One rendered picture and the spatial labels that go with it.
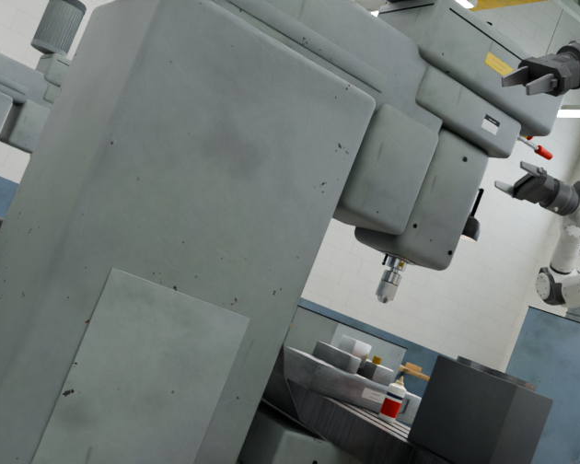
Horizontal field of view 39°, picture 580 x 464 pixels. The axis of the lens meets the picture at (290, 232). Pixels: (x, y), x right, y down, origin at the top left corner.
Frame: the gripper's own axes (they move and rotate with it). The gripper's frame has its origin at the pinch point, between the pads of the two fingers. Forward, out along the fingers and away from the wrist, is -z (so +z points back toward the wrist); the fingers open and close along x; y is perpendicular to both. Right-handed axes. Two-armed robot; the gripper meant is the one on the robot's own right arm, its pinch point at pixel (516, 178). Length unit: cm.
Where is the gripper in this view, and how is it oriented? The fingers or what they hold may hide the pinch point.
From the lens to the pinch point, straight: 234.6
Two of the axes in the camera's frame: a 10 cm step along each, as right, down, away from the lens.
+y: -1.4, 8.3, -5.5
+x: 4.4, -4.4, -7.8
